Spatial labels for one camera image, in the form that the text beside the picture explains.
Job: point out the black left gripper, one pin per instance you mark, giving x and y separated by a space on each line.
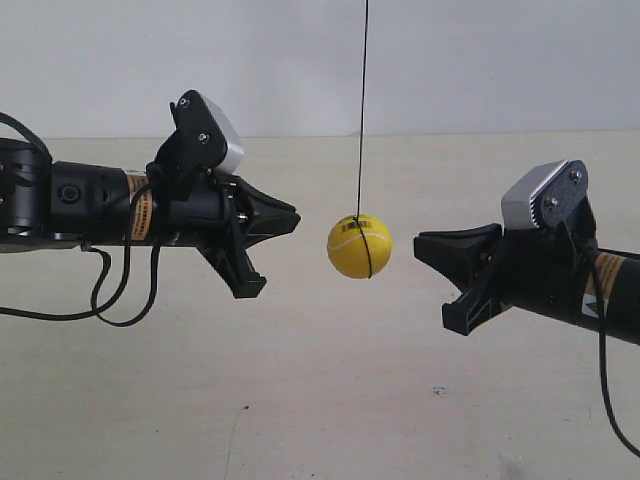
221 217

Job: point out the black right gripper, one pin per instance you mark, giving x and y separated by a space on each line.
536 271

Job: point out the yellow ball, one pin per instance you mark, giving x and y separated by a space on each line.
359 246

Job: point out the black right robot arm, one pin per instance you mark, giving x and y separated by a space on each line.
608 292

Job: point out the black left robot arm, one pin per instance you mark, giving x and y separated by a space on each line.
47 205

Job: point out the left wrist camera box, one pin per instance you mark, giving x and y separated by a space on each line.
204 142

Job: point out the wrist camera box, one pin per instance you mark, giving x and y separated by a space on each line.
548 196
204 142

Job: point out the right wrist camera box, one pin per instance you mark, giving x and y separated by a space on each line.
548 196

